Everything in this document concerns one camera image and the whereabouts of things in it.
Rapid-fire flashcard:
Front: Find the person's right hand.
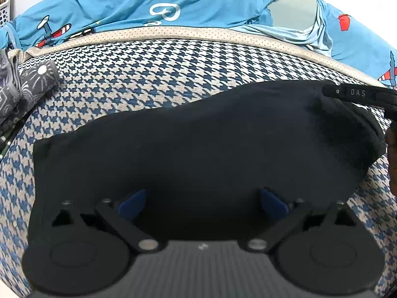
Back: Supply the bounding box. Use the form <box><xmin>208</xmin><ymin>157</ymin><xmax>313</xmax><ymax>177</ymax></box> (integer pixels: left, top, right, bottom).
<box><xmin>385</xmin><ymin>126</ymin><xmax>397</xmax><ymax>194</ymax></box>

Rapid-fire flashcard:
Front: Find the grey patterned folded garment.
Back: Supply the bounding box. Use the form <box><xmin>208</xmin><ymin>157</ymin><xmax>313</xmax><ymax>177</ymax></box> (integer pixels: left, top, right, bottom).
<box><xmin>0</xmin><ymin>48</ymin><xmax>60</xmax><ymax>126</ymax></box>

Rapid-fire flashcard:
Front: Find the blue printed bedsheet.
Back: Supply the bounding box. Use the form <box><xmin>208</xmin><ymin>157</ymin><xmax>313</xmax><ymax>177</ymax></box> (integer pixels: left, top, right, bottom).
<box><xmin>0</xmin><ymin>0</ymin><xmax>397</xmax><ymax>89</ymax></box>

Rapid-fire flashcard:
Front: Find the green striped folded garment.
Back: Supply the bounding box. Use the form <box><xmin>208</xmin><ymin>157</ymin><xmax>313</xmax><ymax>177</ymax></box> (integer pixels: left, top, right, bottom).
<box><xmin>0</xmin><ymin>124</ymin><xmax>20</xmax><ymax>159</ymax></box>

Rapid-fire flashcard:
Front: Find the black t-shirt with red print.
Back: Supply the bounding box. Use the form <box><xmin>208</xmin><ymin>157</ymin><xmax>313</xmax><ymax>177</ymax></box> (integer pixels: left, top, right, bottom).
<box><xmin>28</xmin><ymin>79</ymin><xmax>388</xmax><ymax>249</ymax></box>

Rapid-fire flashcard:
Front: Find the houndstooth mattress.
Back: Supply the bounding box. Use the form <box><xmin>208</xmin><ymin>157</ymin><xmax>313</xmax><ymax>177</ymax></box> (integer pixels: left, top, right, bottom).
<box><xmin>0</xmin><ymin>26</ymin><xmax>397</xmax><ymax>298</ymax></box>

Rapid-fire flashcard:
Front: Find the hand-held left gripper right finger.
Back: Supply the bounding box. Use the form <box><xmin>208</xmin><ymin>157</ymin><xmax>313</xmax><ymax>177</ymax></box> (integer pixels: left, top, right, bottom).
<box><xmin>244</xmin><ymin>187</ymin><xmax>358</xmax><ymax>253</ymax></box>

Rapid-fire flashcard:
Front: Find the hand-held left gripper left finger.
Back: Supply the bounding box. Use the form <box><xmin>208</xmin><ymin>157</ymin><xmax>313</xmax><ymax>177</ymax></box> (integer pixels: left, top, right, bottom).
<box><xmin>50</xmin><ymin>189</ymin><xmax>162</xmax><ymax>253</ymax></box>

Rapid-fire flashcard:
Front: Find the grey pillow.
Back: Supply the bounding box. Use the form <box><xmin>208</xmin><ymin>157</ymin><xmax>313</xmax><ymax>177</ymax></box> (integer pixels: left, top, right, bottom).
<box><xmin>268</xmin><ymin>0</ymin><xmax>319</xmax><ymax>37</ymax></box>

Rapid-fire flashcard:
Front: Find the white perforated basket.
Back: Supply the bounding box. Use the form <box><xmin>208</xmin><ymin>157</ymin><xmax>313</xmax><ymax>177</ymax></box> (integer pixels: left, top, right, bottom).
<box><xmin>0</xmin><ymin>0</ymin><xmax>17</xmax><ymax>27</ymax></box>

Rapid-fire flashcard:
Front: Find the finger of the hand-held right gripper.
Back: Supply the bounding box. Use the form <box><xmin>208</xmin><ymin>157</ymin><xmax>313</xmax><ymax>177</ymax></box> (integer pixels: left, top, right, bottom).
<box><xmin>322</xmin><ymin>83</ymin><xmax>397</xmax><ymax>115</ymax></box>

